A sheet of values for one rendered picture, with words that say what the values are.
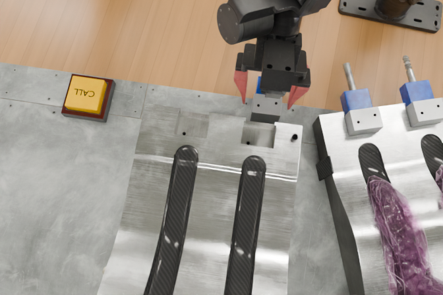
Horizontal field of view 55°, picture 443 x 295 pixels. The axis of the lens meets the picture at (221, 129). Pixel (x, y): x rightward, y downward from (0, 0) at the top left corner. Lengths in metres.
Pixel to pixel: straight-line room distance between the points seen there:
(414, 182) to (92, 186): 0.54
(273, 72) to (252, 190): 0.20
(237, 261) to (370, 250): 0.20
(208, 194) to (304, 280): 0.22
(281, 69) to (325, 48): 0.30
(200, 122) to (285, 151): 0.15
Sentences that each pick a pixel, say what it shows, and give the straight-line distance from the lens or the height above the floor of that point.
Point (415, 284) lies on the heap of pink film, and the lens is 0.69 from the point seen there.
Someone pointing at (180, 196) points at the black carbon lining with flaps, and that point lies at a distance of 0.67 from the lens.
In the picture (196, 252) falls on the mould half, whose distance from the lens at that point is 0.66.
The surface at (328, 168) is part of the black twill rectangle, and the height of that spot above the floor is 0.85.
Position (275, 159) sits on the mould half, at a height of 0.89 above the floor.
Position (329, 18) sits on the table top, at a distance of 0.90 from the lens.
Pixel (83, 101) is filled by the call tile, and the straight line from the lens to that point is 0.79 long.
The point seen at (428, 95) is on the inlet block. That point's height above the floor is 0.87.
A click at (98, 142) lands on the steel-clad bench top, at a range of 0.80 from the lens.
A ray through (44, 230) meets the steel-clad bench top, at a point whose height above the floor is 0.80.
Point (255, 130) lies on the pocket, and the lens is 0.71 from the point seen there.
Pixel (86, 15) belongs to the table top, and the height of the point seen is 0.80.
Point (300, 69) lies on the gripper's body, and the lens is 0.68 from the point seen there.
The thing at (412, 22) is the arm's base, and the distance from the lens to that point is 0.94.
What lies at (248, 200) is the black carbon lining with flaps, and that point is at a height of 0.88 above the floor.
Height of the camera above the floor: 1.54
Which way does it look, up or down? 73 degrees down
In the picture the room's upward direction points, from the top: straight up
